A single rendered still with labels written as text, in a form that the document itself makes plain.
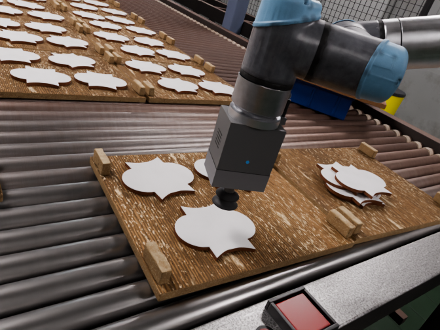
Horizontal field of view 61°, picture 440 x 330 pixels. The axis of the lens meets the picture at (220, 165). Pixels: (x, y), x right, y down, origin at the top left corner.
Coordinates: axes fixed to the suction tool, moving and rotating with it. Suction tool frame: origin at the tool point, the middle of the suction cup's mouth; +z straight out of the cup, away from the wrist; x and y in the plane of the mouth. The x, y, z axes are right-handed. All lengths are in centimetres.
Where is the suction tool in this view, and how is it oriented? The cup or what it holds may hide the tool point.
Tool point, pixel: (224, 202)
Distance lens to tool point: 60.3
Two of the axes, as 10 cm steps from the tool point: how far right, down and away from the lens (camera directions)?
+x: 2.0, 5.2, -8.3
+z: -2.6, 8.5, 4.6
